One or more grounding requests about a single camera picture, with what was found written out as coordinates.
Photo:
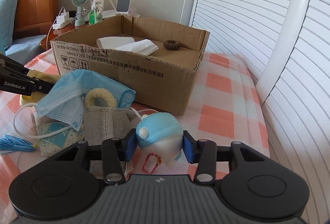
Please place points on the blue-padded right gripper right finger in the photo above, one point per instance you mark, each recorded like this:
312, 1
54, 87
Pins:
204, 154

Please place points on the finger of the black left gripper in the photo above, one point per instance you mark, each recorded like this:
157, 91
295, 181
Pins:
41, 82

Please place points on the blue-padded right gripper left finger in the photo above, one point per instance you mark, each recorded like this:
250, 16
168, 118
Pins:
115, 151

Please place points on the yellow cloth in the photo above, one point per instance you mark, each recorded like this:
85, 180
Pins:
37, 96

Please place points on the blue surgical face mask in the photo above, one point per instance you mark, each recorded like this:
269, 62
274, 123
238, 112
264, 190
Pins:
64, 101

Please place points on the grey linen pouch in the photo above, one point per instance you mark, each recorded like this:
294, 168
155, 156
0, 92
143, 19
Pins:
102, 123

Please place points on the blue-capped plush toy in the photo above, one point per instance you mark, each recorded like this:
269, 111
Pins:
160, 134

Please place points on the wooden nightstand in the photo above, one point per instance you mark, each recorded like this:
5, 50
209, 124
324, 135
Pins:
45, 43

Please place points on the pink bead loop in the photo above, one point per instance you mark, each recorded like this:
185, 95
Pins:
151, 163

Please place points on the orange checked tablecloth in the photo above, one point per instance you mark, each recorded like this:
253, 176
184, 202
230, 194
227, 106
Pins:
223, 107

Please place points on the blue tassel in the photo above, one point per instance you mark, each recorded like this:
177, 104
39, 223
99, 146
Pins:
9, 143

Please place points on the white power strip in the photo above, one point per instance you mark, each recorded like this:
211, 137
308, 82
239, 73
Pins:
62, 20

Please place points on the blue pillow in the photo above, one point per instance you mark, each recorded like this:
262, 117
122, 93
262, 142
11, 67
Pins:
7, 21

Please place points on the green bottle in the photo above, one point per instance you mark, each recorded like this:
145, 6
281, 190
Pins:
91, 14

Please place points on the green desk fan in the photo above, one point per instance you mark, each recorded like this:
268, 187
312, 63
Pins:
81, 11

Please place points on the brown cardboard box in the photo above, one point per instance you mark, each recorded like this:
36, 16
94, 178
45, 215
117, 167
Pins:
163, 80

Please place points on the white folded tissue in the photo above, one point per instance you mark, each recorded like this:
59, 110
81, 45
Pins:
127, 44

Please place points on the brown hair scrunchie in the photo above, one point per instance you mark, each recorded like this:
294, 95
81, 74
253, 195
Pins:
171, 45

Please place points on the grey small screen device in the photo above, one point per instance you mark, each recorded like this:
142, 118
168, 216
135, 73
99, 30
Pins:
123, 6

